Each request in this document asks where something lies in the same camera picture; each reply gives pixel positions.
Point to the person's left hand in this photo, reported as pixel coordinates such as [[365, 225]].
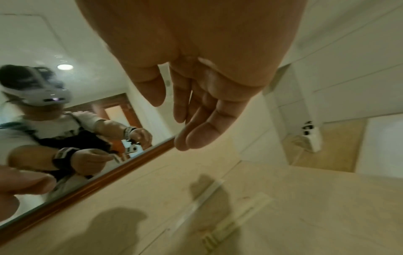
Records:
[[22, 181]]

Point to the person's right hand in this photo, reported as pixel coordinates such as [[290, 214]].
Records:
[[204, 37]]

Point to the long white toiletry packet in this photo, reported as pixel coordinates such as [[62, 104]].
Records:
[[206, 193]]

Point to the striped cream toiletry packet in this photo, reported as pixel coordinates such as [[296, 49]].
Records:
[[239, 219]]

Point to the white box with black marks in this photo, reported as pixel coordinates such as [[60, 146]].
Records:
[[311, 142]]

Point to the wood framed wall mirror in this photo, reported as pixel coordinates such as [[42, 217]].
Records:
[[94, 184]]

